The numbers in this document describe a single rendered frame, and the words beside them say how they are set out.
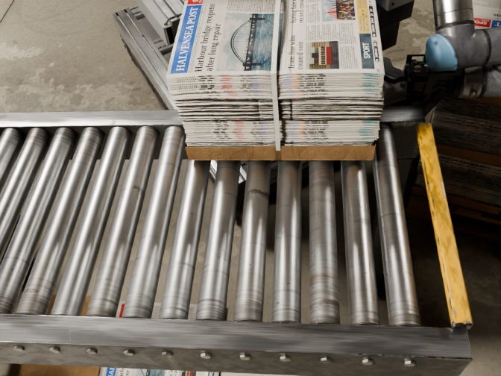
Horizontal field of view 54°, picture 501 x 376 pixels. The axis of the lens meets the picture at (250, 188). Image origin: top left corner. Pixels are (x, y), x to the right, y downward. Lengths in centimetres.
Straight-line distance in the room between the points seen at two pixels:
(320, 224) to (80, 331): 46
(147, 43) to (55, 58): 67
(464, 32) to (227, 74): 50
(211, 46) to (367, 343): 57
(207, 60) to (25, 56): 217
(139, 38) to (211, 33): 149
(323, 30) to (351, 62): 10
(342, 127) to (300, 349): 40
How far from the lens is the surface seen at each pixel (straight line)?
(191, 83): 89
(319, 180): 99
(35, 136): 124
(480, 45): 113
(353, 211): 95
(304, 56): 89
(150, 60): 229
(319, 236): 92
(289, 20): 98
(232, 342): 84
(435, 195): 97
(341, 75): 86
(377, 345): 84
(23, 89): 279
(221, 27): 97
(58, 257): 102
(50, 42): 304
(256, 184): 99
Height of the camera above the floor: 158
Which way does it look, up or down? 53 degrees down
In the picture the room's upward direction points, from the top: 8 degrees counter-clockwise
